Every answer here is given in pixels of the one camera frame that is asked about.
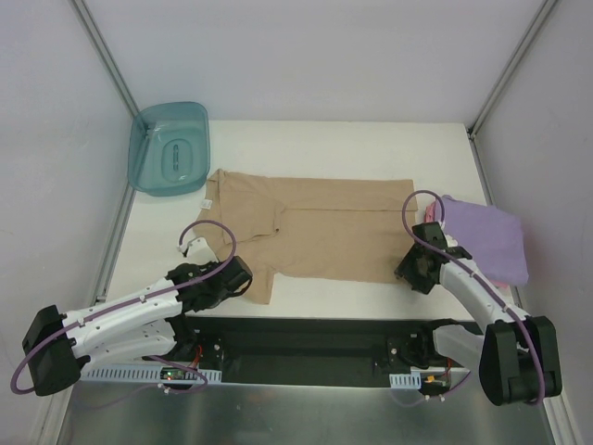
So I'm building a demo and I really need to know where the pink folded t shirt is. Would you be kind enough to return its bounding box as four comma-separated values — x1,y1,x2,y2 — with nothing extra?
423,201,510,289

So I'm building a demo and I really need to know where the teal plastic basin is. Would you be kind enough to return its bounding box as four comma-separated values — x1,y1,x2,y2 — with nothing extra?
127,101,210,197

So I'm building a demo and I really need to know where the beige t shirt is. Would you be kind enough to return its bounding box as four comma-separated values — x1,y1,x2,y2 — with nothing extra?
194,170,417,304

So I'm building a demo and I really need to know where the right white cable duct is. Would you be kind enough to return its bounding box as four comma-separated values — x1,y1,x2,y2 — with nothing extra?
389,371,422,390

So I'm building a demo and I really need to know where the purple folded t shirt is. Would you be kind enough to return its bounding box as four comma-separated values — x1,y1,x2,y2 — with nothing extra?
435,195,529,286

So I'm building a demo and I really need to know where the left aluminium frame post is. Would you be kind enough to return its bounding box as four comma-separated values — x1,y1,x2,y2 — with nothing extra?
69,0,139,117

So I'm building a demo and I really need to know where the aluminium frame post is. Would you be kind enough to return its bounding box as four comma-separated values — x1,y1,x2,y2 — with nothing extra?
69,0,139,117
467,0,561,141

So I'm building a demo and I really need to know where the white cable duct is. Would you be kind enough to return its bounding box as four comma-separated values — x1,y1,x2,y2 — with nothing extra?
81,364,205,385
389,371,422,390

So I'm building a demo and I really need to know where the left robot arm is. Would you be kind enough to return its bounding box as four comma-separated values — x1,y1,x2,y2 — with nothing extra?
19,256,253,397

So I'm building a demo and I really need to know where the right aluminium frame post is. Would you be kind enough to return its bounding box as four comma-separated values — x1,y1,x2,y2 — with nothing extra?
467,0,561,141

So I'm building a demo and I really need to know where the left white cable duct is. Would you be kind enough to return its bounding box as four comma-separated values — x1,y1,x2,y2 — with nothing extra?
81,364,205,385

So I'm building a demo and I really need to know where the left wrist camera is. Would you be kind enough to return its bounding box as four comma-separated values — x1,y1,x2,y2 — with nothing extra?
178,237,219,265

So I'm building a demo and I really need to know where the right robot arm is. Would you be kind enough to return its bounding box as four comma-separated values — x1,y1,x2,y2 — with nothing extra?
395,222,562,406

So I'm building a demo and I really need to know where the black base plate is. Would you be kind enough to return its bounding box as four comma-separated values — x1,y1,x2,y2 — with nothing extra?
163,316,461,388

